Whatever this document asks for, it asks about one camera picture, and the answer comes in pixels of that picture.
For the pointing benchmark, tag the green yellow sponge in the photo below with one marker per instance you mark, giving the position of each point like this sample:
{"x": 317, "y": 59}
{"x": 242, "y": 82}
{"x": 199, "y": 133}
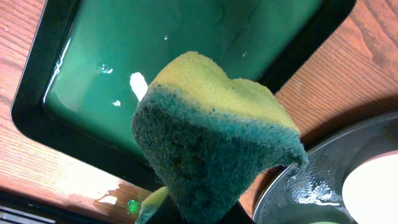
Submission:
{"x": 208, "y": 137}

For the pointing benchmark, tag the white plate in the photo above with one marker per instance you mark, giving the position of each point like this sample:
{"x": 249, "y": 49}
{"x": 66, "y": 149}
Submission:
{"x": 370, "y": 190}

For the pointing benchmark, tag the black rectangular tray green water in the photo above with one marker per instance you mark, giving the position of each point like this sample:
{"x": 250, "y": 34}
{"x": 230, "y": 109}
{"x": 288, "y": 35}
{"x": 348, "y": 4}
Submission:
{"x": 92, "y": 60}

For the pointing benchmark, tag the round black tray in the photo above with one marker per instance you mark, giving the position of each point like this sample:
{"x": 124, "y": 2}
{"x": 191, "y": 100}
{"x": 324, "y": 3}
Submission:
{"x": 314, "y": 193}

